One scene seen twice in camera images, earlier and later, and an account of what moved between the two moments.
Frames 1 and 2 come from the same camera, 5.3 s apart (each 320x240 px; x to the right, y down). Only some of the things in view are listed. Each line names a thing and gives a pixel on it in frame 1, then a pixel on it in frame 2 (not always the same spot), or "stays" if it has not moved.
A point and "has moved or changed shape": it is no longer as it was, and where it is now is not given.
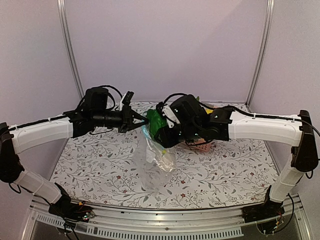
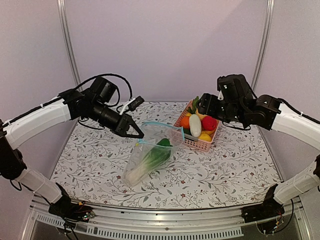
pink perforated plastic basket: [203, 147] stays
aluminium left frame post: [61, 7] stays
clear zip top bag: [154, 163] has moved or changed shape
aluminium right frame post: [270, 9] stays
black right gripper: [166, 140] -> [206, 105]
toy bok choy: [156, 120] -> [159, 155]
